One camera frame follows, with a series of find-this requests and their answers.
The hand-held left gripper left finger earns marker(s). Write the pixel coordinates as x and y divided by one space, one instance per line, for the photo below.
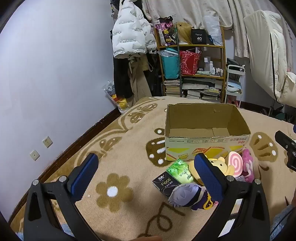
85 177

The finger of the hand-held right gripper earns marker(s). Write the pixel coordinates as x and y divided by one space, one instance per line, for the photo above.
289 146

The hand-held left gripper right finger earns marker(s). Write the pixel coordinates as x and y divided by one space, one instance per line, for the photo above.
209 179

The yellow bear plush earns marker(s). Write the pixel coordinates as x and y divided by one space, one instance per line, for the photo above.
222 163

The purple plush doll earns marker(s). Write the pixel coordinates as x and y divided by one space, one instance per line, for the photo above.
185 195

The green tissue pack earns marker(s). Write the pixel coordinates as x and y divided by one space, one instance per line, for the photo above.
180 171

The cardboard box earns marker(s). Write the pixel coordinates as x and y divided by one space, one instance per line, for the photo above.
208 143

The pink swirl lollipop plush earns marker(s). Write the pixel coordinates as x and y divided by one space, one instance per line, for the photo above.
235 164

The metal stand legs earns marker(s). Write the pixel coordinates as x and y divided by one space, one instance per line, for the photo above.
275 111

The pink plush toy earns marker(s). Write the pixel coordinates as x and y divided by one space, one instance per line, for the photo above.
247 162

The black tissue pack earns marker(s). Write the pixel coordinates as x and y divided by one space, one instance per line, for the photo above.
165 184

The person's leg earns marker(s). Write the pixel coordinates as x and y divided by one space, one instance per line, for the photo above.
285 222

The folded light blue cloth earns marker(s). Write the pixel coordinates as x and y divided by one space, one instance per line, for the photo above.
233 86

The messy pile of books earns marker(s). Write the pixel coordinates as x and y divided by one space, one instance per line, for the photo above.
201 90

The white trolley cart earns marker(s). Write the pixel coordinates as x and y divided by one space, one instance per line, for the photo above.
234 69

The stack of books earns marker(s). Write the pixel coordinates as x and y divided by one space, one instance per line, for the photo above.
172 88

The black bag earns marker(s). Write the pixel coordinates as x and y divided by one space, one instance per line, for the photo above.
233 62

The black coat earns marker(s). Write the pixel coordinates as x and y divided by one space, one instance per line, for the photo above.
122 78

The beige trousers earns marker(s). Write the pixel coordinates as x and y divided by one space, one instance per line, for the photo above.
138 85

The group of cosmetic bottles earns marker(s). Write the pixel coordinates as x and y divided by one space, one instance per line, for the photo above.
211 67

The green pole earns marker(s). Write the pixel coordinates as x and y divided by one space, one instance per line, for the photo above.
178 69

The dark hanging garment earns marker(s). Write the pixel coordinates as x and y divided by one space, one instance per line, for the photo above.
157 76

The red patterned bag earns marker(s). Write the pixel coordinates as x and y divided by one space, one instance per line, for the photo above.
188 62

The teal bag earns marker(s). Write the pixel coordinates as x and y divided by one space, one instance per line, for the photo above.
170 67

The wooden shelf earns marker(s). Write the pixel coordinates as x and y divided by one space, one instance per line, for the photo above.
185 46

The clear plastic bag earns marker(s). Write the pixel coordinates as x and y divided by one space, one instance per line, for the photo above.
212 27

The black box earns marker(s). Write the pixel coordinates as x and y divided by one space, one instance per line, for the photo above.
200 37

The white puffer jacket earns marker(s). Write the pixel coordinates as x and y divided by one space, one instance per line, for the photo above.
129 34

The blonde wig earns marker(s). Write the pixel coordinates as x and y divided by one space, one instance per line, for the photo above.
182 32

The purple printed bag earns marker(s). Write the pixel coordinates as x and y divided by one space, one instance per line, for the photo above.
165 30

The cream curtain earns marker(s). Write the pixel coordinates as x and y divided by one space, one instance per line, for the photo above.
192 9

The white wall socket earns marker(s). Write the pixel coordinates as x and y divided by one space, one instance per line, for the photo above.
35 155
47 141

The snack bags by wall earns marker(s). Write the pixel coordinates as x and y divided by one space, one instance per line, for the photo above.
115 99

